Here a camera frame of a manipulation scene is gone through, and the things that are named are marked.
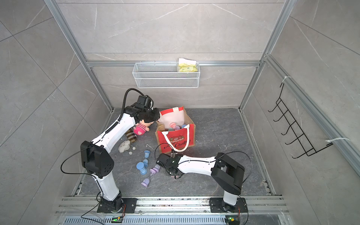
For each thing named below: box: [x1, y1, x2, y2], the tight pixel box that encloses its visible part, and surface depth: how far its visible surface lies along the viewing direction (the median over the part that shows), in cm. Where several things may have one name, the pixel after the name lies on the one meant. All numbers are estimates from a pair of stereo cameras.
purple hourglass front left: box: [140, 178, 150, 188], surface depth 81 cm
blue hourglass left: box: [142, 150, 151, 167], surface depth 92 cm
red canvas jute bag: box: [155, 106, 196, 154], surface depth 90 cm
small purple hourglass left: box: [149, 165, 161, 176], surface depth 85 cm
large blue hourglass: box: [135, 161, 148, 176], surface depth 81 cm
